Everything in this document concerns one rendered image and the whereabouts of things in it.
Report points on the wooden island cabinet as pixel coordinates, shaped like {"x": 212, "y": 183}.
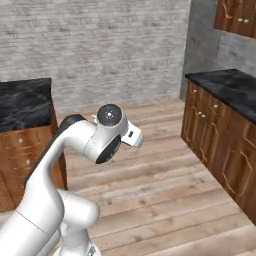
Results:
{"x": 13, "y": 186}

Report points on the pale round drawer knob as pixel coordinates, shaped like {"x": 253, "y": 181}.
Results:
{"x": 28, "y": 162}
{"x": 20, "y": 140}

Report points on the wooden base cabinet run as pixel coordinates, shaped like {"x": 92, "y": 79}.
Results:
{"x": 216, "y": 146}

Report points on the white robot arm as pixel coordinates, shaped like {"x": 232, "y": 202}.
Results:
{"x": 50, "y": 186}

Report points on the wooden drawer front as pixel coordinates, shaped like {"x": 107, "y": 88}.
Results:
{"x": 13, "y": 163}
{"x": 36, "y": 138}

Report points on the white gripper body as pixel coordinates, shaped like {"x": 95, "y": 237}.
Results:
{"x": 139, "y": 137}

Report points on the wooden wall cabinet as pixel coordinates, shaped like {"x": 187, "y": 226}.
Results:
{"x": 236, "y": 13}

